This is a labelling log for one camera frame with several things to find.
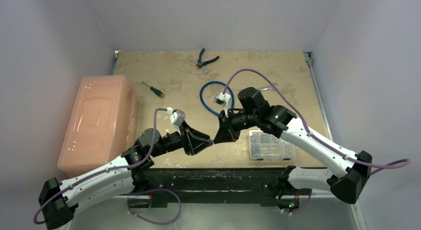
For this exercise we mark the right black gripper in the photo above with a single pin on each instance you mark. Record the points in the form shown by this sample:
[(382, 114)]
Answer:
[(227, 123)]

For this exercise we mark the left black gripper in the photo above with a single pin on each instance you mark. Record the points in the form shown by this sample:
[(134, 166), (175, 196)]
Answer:
[(187, 141)]

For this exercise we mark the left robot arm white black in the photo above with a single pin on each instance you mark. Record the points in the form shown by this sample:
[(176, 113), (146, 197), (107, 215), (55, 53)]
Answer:
[(60, 201)]

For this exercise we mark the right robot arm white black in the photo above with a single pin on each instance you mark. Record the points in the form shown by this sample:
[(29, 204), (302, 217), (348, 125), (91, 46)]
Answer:
[(347, 172)]

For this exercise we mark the clear plastic screw box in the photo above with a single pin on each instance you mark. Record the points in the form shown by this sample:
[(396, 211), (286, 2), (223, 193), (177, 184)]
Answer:
[(264, 146)]

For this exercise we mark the small silver wrench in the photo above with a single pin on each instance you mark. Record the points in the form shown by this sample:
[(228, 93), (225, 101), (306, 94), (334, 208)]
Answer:
[(195, 61)]

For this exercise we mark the large silver open wrench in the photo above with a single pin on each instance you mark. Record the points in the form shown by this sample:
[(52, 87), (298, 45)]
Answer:
[(268, 87)]

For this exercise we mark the pink plastic storage box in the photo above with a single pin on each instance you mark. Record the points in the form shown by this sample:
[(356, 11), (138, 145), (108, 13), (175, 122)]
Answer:
[(101, 124)]

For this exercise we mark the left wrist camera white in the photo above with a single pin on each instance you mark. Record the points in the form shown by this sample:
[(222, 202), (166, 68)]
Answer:
[(177, 117)]

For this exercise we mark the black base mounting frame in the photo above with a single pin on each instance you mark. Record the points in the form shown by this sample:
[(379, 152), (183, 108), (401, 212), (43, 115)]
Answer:
[(264, 186)]

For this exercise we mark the green handled screwdriver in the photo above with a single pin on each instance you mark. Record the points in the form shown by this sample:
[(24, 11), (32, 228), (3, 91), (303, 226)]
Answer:
[(156, 91)]

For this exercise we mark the aluminium rail frame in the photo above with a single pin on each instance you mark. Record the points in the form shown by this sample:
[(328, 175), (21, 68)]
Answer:
[(309, 61)]

